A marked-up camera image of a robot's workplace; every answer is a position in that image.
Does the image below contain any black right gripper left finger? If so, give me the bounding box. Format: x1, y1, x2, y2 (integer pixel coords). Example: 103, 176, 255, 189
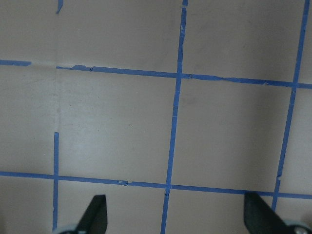
74, 195, 108, 234

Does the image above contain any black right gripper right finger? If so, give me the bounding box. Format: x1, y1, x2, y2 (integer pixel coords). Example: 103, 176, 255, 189
244, 193, 288, 234

